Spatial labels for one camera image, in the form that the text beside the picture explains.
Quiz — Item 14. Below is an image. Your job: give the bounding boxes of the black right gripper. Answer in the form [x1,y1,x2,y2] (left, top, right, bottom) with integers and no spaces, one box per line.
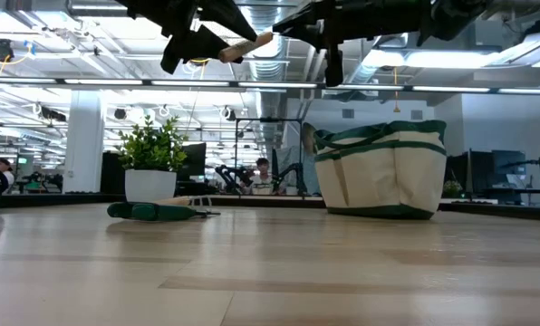
[272,0,434,87]

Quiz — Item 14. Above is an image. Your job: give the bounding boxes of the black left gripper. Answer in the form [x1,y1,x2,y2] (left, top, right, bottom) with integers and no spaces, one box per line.
[115,0,258,76]

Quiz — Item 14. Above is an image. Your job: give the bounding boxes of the wooden-handled garden trowel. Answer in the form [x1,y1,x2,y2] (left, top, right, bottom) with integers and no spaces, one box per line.
[217,31,275,64]

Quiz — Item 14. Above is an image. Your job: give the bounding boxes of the beige green gardening bag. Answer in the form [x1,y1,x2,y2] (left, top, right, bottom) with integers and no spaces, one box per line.
[313,119,448,221]

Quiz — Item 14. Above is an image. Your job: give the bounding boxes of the wooden-handled hand rake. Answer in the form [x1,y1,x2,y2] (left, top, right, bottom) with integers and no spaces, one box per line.
[154,195,215,208]

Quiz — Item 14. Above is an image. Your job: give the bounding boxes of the green-handled garden snips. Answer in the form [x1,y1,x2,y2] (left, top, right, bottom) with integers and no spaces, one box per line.
[106,201,221,223]

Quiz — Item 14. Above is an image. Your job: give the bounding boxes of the monitor on arm mount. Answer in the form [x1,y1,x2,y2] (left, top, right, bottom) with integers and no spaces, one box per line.
[491,149,540,194]

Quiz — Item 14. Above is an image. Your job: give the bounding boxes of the dark computer monitor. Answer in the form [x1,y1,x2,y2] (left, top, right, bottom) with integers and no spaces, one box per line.
[446,151,493,194]
[178,142,207,183]

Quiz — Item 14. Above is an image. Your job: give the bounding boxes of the person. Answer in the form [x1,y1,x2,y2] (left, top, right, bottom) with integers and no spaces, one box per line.
[0,158,15,187]
[246,157,280,197]
[284,121,320,197]

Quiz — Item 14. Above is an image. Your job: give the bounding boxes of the green plant in white pot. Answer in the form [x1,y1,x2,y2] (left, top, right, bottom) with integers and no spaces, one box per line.
[115,115,189,204]

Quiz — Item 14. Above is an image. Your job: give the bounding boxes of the dark cabinet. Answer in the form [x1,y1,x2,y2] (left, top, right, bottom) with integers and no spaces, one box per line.
[100,151,130,196]

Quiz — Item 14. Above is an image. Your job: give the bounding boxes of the white column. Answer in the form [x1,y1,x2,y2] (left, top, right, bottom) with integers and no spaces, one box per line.
[63,90,105,195]

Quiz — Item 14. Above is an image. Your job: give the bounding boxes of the small potted plant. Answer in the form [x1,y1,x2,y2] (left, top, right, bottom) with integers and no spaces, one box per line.
[441,179,464,198]

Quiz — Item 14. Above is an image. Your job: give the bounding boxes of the silver ventilation duct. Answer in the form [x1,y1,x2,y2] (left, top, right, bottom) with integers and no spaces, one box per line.
[246,8,294,82]

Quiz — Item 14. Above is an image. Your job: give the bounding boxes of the silver spiral duct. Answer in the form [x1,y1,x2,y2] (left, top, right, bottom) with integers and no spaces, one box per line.
[347,34,410,85]

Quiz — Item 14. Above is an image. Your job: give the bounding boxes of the black rectangular stand frame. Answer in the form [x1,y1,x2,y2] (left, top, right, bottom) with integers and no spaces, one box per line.
[233,117,304,197]

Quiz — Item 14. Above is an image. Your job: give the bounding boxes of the yellow hanging cord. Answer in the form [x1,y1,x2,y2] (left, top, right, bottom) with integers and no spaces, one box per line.
[391,66,401,114]

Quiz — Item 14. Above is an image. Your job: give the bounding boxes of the black yellow cord reel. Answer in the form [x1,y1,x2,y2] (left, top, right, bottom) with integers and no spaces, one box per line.
[0,38,16,63]

